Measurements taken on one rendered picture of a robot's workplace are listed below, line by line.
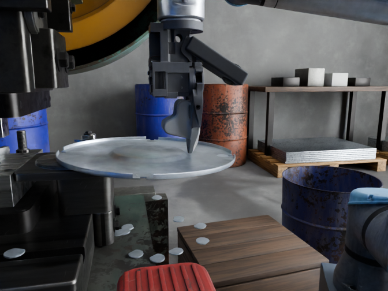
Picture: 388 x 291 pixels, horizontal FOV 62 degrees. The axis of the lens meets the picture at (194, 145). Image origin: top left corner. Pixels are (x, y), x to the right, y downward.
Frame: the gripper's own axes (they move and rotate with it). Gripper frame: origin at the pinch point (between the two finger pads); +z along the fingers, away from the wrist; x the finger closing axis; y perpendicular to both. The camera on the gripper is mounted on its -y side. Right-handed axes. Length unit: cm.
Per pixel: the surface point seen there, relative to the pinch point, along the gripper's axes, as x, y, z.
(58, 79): 4.3, 20.5, -11.2
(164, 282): 32.8, 9.0, 3.4
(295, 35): -330, -197, -66
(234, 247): -43, -23, 45
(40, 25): 4.2, 22.3, -18.4
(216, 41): -330, -96, -56
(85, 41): -33.0, 20.4, -20.4
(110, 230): 4.7, 14.4, 12.1
